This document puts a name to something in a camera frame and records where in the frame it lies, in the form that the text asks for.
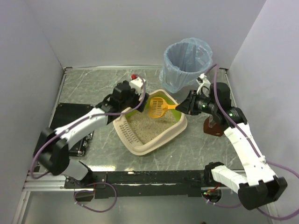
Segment orange plastic litter scoop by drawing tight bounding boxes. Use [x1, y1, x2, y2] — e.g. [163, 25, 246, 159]
[149, 97, 178, 119]

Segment brown wooden metronome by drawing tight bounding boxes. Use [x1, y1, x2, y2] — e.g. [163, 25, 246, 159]
[203, 116, 224, 137]

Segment beige green litter box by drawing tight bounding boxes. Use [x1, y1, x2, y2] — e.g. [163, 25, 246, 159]
[113, 89, 187, 156]

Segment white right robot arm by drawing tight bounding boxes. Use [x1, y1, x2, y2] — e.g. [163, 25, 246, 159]
[176, 82, 287, 210]

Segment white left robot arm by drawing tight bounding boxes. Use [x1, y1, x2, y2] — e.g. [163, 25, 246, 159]
[30, 76, 149, 184]

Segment beige cat litter pellets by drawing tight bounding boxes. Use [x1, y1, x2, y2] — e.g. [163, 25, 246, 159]
[126, 108, 177, 144]

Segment grey bin with blue bag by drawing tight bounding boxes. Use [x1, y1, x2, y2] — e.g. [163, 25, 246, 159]
[159, 38, 213, 93]

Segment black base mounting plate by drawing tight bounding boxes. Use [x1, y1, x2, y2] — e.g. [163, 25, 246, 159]
[64, 170, 232, 199]

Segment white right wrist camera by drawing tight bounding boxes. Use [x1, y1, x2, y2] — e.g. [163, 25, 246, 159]
[196, 73, 211, 95]

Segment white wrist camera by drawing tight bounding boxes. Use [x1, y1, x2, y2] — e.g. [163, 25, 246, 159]
[196, 73, 211, 95]
[129, 74, 147, 94]

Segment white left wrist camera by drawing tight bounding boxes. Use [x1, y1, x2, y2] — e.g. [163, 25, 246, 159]
[129, 74, 147, 94]

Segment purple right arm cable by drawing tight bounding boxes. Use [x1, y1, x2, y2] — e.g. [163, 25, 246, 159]
[199, 64, 299, 220]

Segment aluminium frame rail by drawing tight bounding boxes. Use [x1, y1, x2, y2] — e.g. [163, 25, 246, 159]
[22, 169, 71, 192]

